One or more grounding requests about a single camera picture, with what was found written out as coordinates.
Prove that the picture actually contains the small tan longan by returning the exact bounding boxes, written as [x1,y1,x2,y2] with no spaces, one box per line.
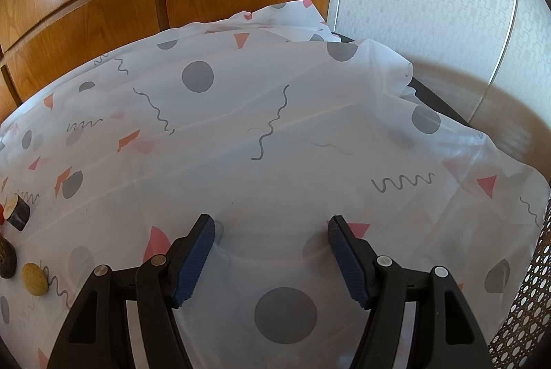
[22,263,48,296]

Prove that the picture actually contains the white patterned tablecloth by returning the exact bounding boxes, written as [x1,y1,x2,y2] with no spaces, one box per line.
[0,0,551,369]

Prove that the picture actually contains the black table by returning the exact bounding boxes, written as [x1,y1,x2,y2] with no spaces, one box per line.
[331,32,474,127]

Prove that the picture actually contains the dark sugarcane piece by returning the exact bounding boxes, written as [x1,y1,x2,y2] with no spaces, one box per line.
[0,237,17,279]
[3,197,31,232]

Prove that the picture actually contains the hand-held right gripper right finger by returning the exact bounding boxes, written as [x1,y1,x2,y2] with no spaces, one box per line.
[327,215,493,369]

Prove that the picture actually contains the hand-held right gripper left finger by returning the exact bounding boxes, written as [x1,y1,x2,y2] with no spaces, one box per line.
[47,214,215,369]

